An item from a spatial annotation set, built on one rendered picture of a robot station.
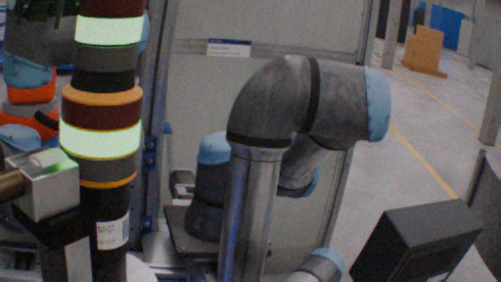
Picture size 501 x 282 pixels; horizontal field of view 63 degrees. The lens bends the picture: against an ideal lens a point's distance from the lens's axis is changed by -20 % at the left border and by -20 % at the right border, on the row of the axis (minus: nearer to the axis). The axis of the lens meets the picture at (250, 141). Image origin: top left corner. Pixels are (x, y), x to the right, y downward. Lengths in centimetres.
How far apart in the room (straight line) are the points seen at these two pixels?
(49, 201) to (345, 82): 56
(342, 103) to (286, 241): 209
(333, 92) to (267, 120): 10
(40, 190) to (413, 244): 77
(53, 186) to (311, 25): 218
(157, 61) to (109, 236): 95
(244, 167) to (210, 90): 151
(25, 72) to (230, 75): 173
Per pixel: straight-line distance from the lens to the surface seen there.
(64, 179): 22
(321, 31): 238
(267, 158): 72
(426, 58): 1276
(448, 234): 98
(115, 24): 21
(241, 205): 74
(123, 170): 23
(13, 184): 21
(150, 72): 117
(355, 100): 72
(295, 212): 268
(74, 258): 24
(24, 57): 57
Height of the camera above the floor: 164
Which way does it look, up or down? 20 degrees down
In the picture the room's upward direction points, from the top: 9 degrees clockwise
